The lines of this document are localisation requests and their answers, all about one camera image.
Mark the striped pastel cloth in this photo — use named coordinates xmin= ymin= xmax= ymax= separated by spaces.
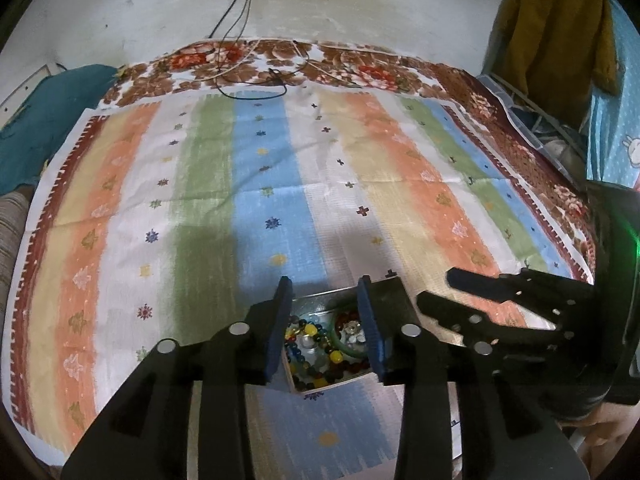
xmin=0 ymin=87 xmax=597 ymax=480

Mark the multicoloured bead bracelet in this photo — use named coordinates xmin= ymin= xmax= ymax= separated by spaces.
xmin=285 ymin=314 xmax=352 ymax=387

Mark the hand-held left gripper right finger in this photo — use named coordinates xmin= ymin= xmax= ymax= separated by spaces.
xmin=356 ymin=275 xmax=591 ymax=480

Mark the blue printed curtain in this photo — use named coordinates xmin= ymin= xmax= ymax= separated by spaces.
xmin=585 ymin=4 xmax=640 ymax=189

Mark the silver metal tin box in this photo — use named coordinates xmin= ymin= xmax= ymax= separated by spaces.
xmin=282 ymin=284 xmax=382 ymax=395

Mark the black cable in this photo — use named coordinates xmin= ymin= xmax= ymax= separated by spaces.
xmin=207 ymin=0 xmax=251 ymax=43
xmin=217 ymin=0 xmax=289 ymax=102

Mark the pale shell bracelet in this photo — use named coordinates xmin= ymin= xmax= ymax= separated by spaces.
xmin=342 ymin=322 xmax=369 ymax=347

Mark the grey striped pillow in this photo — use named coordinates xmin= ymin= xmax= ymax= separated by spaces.
xmin=0 ymin=189 xmax=32 ymax=272

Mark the teal cloth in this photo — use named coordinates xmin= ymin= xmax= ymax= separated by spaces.
xmin=0 ymin=64 xmax=122 ymax=197

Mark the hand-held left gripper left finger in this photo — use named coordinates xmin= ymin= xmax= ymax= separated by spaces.
xmin=60 ymin=276 xmax=295 ymax=480

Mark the person's right hand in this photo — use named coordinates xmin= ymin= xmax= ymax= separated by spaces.
xmin=557 ymin=400 xmax=640 ymax=466

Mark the green jade bangle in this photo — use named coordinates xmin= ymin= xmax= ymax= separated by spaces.
xmin=331 ymin=310 xmax=374 ymax=359

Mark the white cable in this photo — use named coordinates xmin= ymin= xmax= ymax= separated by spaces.
xmin=200 ymin=39 xmax=362 ymax=87

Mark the clear plastic storage bin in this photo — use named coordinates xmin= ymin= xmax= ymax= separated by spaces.
xmin=475 ymin=72 xmax=592 ymax=182

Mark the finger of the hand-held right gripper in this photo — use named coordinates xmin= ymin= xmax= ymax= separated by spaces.
xmin=446 ymin=267 xmax=597 ymax=332
xmin=416 ymin=290 xmax=557 ymax=355

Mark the brown floral blanket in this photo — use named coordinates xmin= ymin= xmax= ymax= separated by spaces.
xmin=102 ymin=37 xmax=602 ymax=282

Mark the mustard hanging garment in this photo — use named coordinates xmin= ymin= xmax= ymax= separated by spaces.
xmin=500 ymin=0 xmax=619 ymax=130

